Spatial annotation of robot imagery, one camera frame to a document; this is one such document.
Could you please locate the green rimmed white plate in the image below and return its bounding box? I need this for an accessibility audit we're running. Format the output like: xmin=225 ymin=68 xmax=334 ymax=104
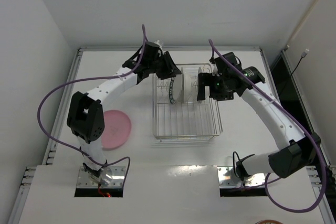
xmin=169 ymin=74 xmax=183 ymax=104

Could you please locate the pink plastic plate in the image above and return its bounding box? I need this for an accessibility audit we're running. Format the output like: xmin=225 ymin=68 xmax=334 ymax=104
xmin=101 ymin=110 xmax=132 ymax=150

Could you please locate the white deep bowl plate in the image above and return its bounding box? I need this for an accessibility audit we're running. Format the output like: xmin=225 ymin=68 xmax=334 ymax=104
xmin=181 ymin=73 xmax=192 ymax=103

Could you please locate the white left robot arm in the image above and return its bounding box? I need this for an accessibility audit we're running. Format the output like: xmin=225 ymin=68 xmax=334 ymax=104
xmin=67 ymin=42 xmax=181 ymax=186

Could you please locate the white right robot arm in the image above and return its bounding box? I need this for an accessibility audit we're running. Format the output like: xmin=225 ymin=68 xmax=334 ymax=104
xmin=196 ymin=52 xmax=321 ymax=180

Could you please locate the brown patterned plate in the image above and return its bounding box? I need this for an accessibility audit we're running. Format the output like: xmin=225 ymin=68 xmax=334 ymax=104
xmin=255 ymin=219 xmax=283 ymax=224

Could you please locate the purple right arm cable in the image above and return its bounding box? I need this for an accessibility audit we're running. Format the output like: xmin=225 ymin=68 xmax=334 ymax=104
xmin=208 ymin=39 xmax=328 ymax=212

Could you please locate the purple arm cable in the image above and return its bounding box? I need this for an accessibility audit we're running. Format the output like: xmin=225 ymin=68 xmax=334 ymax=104
xmin=37 ymin=24 xmax=146 ymax=187
xmin=208 ymin=39 xmax=328 ymax=212

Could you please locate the metal wire dish rack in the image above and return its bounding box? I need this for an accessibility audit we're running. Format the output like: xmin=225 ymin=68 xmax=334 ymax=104
xmin=152 ymin=63 xmax=223 ymax=142

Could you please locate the black wall cable with plug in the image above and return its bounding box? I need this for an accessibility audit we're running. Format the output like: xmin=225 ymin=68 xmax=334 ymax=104
xmin=272 ymin=48 xmax=310 ymax=104

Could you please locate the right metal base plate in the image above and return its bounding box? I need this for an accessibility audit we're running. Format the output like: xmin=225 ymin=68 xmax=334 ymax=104
xmin=217 ymin=166 xmax=265 ymax=189

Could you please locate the metal base plate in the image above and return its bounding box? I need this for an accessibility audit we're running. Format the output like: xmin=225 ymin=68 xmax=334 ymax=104
xmin=217 ymin=166 xmax=265 ymax=189
xmin=76 ymin=166 xmax=126 ymax=189

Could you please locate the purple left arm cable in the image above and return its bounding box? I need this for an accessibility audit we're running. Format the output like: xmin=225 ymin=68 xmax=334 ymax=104
xmin=37 ymin=24 xmax=146 ymax=187

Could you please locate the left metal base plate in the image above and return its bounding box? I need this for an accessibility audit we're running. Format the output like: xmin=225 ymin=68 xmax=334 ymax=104
xmin=76 ymin=166 xmax=126 ymax=189

